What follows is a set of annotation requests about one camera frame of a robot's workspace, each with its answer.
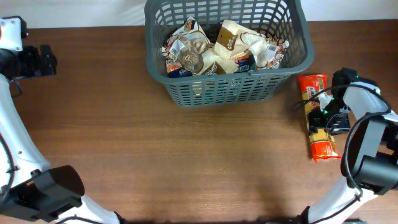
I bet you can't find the spaghetti packet orange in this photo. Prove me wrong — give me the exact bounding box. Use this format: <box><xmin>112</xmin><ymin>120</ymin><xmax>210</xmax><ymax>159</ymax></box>
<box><xmin>298</xmin><ymin>74</ymin><xmax>341</xmax><ymax>162</ymax></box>

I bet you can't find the cream cookie bag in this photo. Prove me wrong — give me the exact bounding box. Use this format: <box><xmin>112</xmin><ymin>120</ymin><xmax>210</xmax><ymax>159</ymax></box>
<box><xmin>161</xmin><ymin>17</ymin><xmax>217</xmax><ymax>72</ymax></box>
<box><xmin>214</xmin><ymin>20</ymin><xmax>290</xmax><ymax>70</ymax></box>

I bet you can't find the tissue multipack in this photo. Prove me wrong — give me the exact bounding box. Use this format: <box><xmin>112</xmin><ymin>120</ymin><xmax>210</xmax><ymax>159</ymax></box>
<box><xmin>165</xmin><ymin>52</ymin><xmax>257</xmax><ymax>78</ymax></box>

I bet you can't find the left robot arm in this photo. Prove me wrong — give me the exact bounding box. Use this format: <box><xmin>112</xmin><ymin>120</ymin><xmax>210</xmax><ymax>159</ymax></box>
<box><xmin>1</xmin><ymin>16</ymin><xmax>126</xmax><ymax>224</ymax></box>

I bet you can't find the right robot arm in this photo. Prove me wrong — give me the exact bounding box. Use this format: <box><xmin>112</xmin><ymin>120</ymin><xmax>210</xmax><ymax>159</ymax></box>
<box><xmin>292</xmin><ymin>68</ymin><xmax>397</xmax><ymax>223</ymax></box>

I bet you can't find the grey plastic basket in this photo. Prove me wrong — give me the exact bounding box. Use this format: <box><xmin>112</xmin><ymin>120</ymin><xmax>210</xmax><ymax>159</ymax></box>
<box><xmin>144</xmin><ymin>0</ymin><xmax>314</xmax><ymax>108</ymax></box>

